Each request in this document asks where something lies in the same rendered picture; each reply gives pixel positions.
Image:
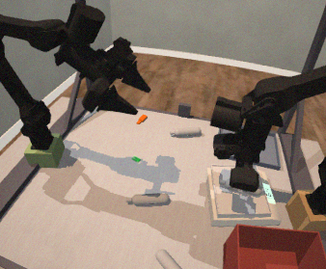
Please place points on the white gas cylinder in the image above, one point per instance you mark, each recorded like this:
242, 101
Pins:
166, 260

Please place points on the red open box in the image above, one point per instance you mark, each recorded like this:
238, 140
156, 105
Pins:
271, 248

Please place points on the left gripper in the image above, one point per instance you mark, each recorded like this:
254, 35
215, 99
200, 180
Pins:
243, 178

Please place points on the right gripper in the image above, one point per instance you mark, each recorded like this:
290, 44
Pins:
97, 94

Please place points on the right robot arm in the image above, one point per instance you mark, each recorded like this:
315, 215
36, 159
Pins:
82, 27

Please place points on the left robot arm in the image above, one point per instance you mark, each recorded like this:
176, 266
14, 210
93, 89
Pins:
271, 97

